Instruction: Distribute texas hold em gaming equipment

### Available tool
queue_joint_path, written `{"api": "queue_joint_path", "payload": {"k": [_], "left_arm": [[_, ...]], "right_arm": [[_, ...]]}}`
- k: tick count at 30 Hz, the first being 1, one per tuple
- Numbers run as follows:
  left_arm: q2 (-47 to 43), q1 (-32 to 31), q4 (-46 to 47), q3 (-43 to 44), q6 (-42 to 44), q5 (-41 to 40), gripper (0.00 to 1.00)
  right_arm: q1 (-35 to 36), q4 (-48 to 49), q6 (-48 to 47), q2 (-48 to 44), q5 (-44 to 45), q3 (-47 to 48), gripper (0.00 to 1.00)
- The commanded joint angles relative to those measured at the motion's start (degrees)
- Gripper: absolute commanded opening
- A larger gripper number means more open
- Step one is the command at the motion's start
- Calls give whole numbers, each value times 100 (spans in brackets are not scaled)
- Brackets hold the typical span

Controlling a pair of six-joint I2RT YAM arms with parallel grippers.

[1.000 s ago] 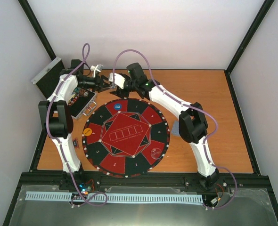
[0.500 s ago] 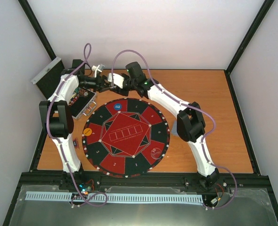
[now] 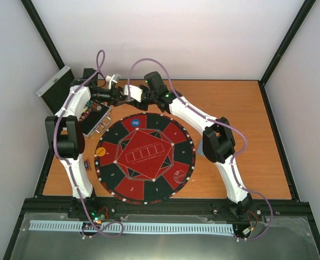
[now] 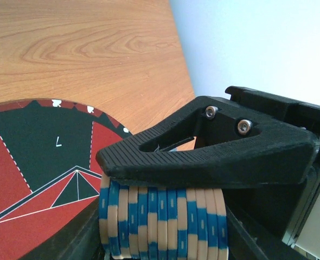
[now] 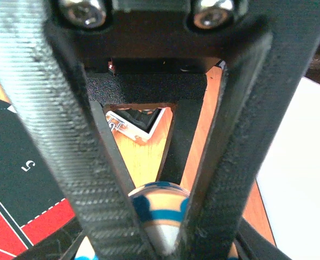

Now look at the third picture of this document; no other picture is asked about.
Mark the blue small blind button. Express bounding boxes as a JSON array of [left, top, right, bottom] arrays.
[[131, 119, 140, 127]]

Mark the yellow big blind button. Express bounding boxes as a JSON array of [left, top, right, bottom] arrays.
[[95, 147, 106, 157]]

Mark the clear dealer button disc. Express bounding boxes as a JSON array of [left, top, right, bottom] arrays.
[[173, 170, 187, 184]]

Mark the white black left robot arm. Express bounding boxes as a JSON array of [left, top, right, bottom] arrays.
[[45, 69, 124, 199]]

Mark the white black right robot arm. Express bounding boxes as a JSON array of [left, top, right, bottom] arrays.
[[139, 71, 252, 218]]

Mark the poker chip row in case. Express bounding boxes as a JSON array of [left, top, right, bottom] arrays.
[[86, 101, 102, 111]]

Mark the aluminium poker chip case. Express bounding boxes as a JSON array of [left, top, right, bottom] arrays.
[[35, 66, 112, 139]]

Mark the round red black poker mat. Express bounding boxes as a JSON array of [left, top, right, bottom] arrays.
[[94, 113, 196, 205]]

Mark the blue playing card deck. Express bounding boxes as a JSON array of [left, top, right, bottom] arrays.
[[197, 139, 204, 157]]

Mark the red black triangular token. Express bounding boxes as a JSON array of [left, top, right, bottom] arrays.
[[84, 160, 91, 171]]

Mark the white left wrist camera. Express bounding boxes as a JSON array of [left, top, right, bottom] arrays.
[[105, 74, 120, 89]]

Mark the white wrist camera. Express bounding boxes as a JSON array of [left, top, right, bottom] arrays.
[[125, 85, 143, 102], [105, 74, 120, 89]]

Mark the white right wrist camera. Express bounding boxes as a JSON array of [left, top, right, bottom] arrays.
[[125, 85, 143, 102]]

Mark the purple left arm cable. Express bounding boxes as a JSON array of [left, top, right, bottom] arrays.
[[54, 49, 125, 239]]

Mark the black frame rail front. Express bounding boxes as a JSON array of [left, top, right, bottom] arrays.
[[20, 196, 313, 221]]

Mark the light blue slotted cable duct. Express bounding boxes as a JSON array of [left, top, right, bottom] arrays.
[[28, 220, 234, 236]]

